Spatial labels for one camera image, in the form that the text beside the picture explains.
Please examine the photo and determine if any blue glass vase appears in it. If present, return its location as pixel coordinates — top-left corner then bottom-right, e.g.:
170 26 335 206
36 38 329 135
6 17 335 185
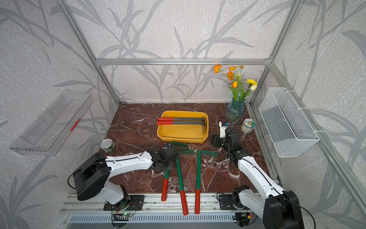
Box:
226 99 245 124

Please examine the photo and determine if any green hoe red grip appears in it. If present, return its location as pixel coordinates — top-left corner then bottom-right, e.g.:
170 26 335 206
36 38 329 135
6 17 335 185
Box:
176 156 189 216
161 142 188 201
194 150 218 215

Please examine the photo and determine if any yellow plastic storage box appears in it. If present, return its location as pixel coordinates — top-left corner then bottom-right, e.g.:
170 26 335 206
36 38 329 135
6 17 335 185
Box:
157 110 209 144

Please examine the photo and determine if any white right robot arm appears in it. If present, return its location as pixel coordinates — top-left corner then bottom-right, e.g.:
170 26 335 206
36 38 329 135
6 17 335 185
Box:
210 127 305 229

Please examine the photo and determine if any clear acrylic wall shelf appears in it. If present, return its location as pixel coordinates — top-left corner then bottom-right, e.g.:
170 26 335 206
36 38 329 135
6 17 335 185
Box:
9 90 93 156

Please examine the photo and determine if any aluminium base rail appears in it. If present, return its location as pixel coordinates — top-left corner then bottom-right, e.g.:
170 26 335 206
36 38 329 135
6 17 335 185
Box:
54 193 253 229

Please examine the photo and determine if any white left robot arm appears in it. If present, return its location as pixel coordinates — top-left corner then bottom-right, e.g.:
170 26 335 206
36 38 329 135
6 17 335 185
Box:
71 145 179 205

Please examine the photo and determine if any artificial flower bouquet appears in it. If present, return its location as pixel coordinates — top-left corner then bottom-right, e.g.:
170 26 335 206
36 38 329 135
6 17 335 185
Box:
213 65 258 103

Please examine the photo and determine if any circuit board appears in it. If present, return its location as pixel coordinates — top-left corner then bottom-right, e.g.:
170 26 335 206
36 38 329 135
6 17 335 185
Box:
233 212 253 228
112 211 136 221

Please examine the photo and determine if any small labelled glass jar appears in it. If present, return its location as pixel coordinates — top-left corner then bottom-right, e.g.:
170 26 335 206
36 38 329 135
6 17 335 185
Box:
241 118 255 135

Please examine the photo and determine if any white wire mesh basket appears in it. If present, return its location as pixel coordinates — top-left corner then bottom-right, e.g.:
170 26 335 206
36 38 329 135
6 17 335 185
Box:
259 87 320 158

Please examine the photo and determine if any grey hoe red grip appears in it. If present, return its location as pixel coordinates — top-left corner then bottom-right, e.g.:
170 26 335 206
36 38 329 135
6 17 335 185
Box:
156 116 207 134
156 116 206 133

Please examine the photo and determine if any tin can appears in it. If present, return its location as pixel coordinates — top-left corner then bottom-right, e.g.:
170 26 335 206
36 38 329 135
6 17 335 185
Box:
100 138 116 153

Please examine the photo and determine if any right circuit board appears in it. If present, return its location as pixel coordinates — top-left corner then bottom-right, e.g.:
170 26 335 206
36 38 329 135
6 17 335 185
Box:
233 212 253 228

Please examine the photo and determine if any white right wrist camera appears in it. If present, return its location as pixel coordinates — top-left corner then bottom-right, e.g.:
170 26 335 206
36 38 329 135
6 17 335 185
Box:
219 121 229 138

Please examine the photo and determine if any left circuit board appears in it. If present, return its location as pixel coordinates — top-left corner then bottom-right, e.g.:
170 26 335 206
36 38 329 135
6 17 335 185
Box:
112 211 136 221

